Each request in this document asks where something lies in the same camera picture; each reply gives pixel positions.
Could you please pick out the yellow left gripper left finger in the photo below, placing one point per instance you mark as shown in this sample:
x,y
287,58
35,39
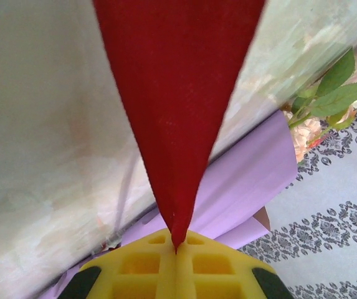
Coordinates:
x,y
134,274

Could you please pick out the pale peach artificial rose stem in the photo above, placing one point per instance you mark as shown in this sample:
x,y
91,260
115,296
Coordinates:
x,y
337,99

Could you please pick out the pink and purple wrapping paper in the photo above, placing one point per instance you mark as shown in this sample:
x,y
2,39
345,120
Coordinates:
x,y
243,187

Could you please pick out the red ribbon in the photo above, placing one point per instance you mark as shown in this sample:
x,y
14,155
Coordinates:
x,y
178,93

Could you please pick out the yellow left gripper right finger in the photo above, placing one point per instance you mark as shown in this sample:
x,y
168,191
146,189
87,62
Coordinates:
x,y
221,274

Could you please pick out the peach artificial rose with bud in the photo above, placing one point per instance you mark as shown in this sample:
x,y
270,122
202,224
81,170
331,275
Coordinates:
x,y
304,137

